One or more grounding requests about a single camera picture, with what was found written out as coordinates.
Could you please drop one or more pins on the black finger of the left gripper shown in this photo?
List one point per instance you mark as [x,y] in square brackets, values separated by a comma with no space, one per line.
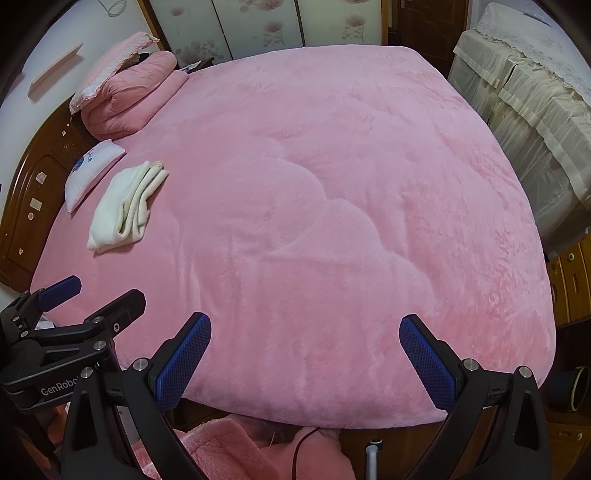
[120,312]

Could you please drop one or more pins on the floral sliding wardrobe doors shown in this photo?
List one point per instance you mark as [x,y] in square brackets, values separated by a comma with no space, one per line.
[223,30]

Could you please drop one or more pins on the pink wall shelf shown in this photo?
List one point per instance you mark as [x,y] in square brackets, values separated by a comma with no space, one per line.
[52,68]

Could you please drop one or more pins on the white fluffy cardigan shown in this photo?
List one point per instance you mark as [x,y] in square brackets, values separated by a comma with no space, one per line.
[122,213]

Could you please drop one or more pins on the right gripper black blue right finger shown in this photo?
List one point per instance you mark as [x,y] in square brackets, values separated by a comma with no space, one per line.
[517,442]

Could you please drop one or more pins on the folded pink quilt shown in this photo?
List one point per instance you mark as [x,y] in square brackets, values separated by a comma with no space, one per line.
[131,98]

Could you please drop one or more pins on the dark wooden door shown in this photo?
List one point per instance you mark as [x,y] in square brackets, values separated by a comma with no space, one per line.
[430,27]

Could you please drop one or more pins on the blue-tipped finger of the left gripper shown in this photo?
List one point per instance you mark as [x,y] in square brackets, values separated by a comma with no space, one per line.
[23,314]

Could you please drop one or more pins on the white metal pole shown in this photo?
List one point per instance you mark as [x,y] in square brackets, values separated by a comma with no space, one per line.
[373,449]

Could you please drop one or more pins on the wooden drawer cabinet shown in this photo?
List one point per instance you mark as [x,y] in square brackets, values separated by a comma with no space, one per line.
[569,275]

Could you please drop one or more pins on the pink lace-edged pillow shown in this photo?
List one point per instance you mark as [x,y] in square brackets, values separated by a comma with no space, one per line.
[107,66]

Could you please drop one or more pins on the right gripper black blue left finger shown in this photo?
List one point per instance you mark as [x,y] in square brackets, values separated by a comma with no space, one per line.
[95,444]

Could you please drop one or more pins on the small white printed pillow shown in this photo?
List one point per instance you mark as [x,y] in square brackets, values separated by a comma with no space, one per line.
[88,170]

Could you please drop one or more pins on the cream lace furniture cover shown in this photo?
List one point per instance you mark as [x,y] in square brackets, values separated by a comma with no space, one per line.
[521,72]

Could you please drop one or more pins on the dark wooden headboard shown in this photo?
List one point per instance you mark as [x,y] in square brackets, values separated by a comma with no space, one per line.
[36,194]

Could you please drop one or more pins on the pink plush bed blanket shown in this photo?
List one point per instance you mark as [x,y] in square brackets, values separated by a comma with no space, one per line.
[314,198]

